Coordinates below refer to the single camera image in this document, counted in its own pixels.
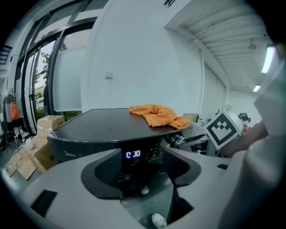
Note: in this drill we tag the person's right forearm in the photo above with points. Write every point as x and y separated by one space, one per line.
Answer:
245 138

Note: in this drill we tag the small white packet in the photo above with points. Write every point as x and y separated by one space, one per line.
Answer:
29 142

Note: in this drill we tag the tan cardboard piece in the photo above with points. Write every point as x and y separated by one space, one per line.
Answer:
190 116

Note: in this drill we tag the white roller blinds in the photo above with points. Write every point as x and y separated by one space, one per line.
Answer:
214 94

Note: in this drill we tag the black metal railing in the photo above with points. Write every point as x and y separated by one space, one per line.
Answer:
5 54

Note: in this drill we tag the tan cardboard box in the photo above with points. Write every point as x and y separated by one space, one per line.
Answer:
50 124

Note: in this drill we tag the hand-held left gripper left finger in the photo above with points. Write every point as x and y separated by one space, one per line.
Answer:
73 190

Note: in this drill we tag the orange hanging garment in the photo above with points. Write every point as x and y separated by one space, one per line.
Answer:
15 111

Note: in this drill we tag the flattened cardboard sheets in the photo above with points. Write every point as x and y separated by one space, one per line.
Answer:
21 164

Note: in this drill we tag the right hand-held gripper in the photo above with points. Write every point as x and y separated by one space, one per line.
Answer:
223 129

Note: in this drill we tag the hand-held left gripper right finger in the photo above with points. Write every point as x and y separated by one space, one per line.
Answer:
201 179

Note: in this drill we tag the black air vent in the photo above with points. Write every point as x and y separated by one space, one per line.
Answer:
169 2

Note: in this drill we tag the black washing machine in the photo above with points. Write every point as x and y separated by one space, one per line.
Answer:
100 125

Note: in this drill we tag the black framed glass door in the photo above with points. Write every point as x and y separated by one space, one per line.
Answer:
67 73

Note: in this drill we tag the metal clothes rack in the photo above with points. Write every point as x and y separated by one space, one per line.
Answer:
9 107

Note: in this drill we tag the orange cloth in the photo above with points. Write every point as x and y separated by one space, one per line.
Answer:
158 116

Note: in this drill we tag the white wall switch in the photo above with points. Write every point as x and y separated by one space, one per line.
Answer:
109 75

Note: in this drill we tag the large brown cardboard box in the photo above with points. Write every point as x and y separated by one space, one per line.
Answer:
44 154

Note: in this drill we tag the ceiling tube light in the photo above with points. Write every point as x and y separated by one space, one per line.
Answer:
256 88
268 59

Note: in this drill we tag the person's white shoe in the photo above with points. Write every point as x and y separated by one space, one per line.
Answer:
159 221

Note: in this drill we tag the black knob with metal ring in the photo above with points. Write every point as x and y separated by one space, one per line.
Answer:
177 141

